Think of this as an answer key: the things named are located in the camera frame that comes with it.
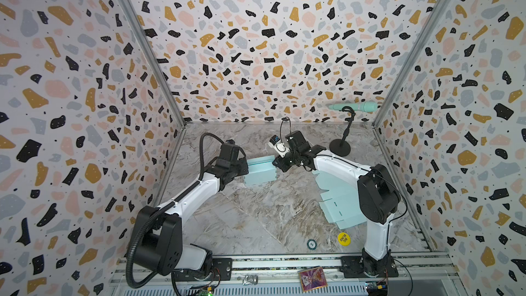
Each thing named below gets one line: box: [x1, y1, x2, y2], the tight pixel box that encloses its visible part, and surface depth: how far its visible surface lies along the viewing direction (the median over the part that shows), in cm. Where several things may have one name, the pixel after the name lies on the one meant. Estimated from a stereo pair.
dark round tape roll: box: [306, 238, 318, 251], surface depth 81 cm
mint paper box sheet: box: [243, 154, 278, 185], surface depth 92 cm
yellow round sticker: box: [337, 231, 352, 247], surface depth 83 cm
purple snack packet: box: [299, 266, 329, 292], surface depth 72 cm
